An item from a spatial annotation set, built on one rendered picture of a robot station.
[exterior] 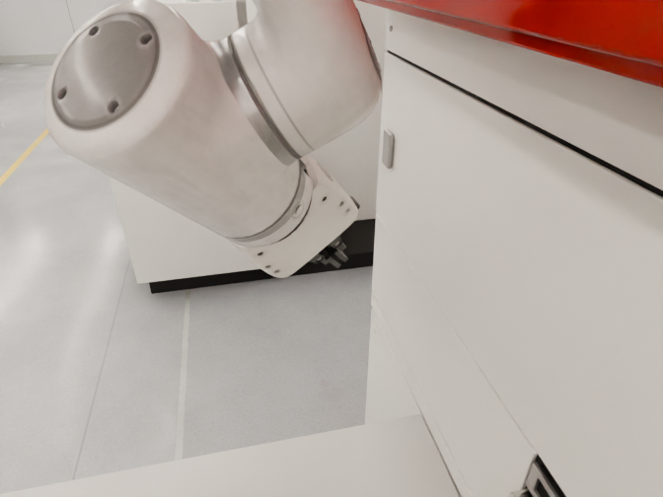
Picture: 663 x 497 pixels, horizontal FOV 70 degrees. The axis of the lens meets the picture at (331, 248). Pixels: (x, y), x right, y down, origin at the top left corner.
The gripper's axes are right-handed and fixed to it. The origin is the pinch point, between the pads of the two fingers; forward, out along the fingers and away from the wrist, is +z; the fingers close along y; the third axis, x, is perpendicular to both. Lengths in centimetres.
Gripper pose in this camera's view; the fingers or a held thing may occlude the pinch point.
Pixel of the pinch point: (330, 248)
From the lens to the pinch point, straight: 50.2
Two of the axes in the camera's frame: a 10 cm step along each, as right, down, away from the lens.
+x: 5.7, 7.2, -4.0
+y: -7.6, 6.4, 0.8
